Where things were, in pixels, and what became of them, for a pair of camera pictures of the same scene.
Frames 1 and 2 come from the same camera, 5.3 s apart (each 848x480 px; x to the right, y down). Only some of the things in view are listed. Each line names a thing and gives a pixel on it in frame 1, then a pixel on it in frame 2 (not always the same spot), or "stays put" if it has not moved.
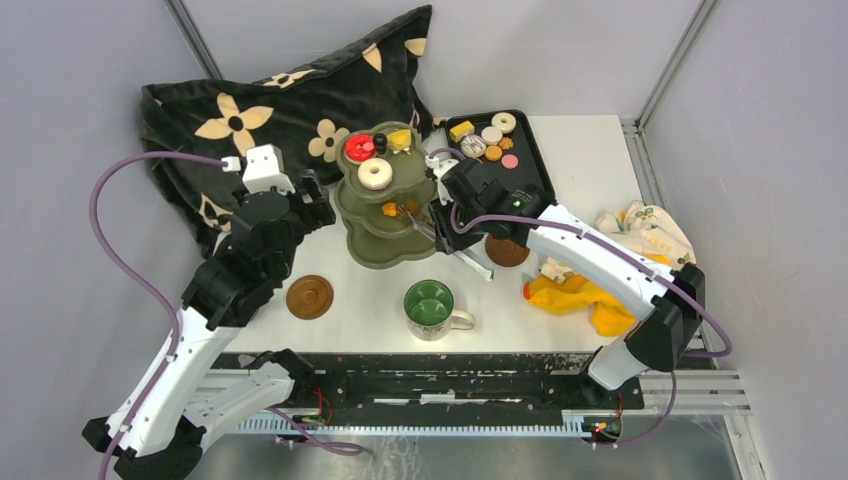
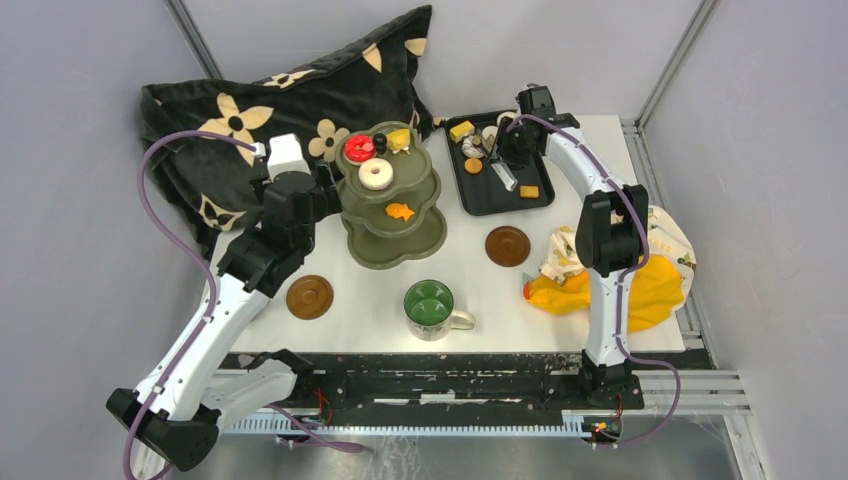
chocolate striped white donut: (473, 145) stays put
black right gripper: (454, 239) to (519, 161)
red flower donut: (359, 148) stays put
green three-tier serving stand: (385, 193) stays put
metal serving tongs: (435, 233) to (501, 169)
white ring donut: (375, 173) stays put
